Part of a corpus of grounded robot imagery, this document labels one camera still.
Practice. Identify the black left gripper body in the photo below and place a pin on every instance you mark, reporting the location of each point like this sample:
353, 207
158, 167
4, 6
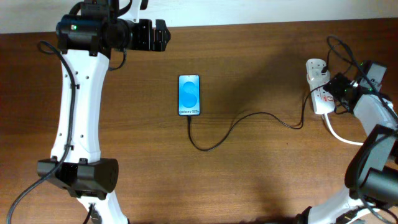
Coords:
142, 40

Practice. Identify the blue Galaxy S25+ smartphone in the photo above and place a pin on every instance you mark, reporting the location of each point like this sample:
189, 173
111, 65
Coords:
189, 95

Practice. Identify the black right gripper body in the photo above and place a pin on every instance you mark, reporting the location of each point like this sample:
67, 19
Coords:
341, 85

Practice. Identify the white power strip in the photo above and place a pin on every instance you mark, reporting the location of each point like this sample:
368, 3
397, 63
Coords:
323, 102

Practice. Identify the white USB charger adapter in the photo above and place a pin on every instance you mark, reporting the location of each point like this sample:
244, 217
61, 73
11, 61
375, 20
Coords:
317, 76

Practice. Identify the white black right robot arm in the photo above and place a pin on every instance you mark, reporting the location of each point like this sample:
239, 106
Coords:
370, 186

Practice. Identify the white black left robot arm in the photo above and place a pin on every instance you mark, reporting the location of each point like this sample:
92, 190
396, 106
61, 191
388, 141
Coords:
86, 37

